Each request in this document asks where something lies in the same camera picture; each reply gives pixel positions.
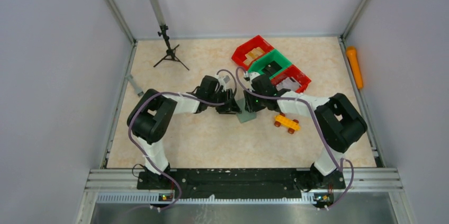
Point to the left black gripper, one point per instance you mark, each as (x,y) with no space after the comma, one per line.
(226,105)

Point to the near red bin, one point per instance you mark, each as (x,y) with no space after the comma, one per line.
(294,72)

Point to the green bin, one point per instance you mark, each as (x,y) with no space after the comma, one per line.
(274,55)

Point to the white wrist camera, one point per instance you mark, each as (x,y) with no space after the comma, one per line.
(250,76)
(223,80)

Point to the green card holder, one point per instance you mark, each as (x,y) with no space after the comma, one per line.
(244,116)

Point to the black item in green bin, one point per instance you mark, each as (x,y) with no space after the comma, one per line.
(272,69)

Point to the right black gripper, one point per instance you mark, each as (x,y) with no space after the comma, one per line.
(256,102)

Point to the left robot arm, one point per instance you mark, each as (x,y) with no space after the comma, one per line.
(150,118)

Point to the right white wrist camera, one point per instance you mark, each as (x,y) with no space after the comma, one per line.
(250,76)

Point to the black tripod with grey tube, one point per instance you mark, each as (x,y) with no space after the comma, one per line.
(171,51)

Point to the far red bin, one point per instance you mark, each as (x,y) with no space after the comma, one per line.
(238,56)

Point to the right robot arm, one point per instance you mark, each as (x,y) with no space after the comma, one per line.
(338,123)

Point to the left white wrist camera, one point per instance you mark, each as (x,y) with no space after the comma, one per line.
(223,80)

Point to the red bin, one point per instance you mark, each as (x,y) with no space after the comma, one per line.
(238,56)
(294,72)

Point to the yellow toy car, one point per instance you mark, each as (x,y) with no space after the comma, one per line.
(292,126)

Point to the clear plastic bags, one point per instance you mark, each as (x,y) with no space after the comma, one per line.
(290,83)

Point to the orange flashlight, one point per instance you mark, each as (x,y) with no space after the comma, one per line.
(351,55)

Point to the small grey tool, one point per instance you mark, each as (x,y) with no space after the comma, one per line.
(138,90)

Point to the wooden blocks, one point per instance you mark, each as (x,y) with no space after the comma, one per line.
(253,55)

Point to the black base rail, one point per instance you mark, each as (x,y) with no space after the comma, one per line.
(241,183)

